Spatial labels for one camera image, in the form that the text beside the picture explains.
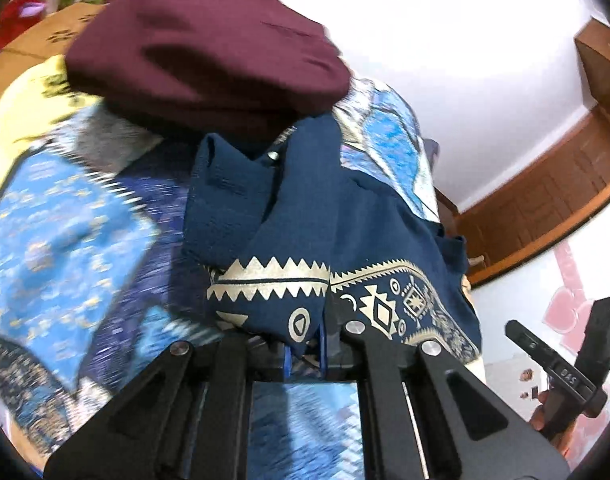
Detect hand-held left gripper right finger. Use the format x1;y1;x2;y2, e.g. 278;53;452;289
319;291;572;480

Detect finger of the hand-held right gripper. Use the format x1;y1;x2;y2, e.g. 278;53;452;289
504;318;554;369

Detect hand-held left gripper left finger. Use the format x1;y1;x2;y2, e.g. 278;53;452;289
43;331;293;480

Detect navy gold print dress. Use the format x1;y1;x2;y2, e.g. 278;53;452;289
182;112;484;377

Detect person's right hand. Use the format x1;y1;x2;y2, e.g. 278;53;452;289
530;389;552;433

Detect blue patchwork bed blanket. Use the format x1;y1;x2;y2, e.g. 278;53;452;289
0;77;442;480

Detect grey fuzzy cloth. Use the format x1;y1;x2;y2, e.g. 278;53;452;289
74;109;163;173

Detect maroon folded garment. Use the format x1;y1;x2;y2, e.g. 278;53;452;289
64;0;352;145

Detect yellow printed cloth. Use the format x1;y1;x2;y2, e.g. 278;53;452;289
0;54;103;203

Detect cardboard box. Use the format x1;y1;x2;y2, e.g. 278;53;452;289
0;2;108;108

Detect red plush toy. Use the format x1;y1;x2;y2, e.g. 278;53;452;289
0;0;50;52

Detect pink heart wall decoration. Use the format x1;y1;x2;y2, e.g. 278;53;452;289
544;240;608;353

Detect wooden door frame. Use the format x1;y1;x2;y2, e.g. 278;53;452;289
456;17;610;287

